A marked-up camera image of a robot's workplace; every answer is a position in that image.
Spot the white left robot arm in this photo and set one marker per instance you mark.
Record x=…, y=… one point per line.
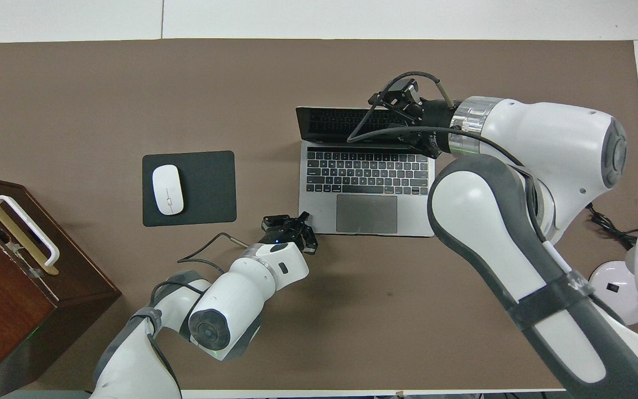
x=230, y=305

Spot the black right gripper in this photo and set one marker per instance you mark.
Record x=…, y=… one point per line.
x=435, y=113

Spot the white computer mouse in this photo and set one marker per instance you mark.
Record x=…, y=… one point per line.
x=168, y=188

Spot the brown table mat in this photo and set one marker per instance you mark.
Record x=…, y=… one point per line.
x=130, y=88

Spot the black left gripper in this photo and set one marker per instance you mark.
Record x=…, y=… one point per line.
x=280, y=230

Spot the silver grey laptop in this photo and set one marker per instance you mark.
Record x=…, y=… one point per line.
x=366, y=213

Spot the dark brown wooden box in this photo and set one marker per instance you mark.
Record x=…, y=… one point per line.
x=75, y=277

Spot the black mouse pad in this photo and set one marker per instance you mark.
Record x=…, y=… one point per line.
x=208, y=188

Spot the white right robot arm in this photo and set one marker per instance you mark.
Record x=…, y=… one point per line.
x=551, y=144

